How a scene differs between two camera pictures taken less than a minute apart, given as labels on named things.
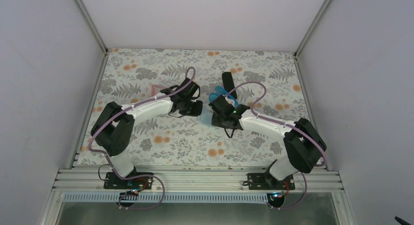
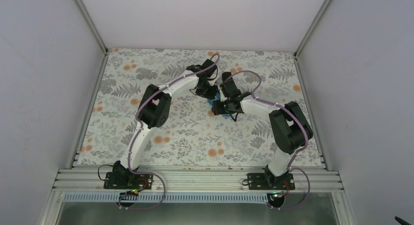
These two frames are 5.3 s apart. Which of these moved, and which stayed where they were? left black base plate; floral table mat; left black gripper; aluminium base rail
Moved: left black gripper
Stayed: aluminium base rail; floral table mat; left black base plate
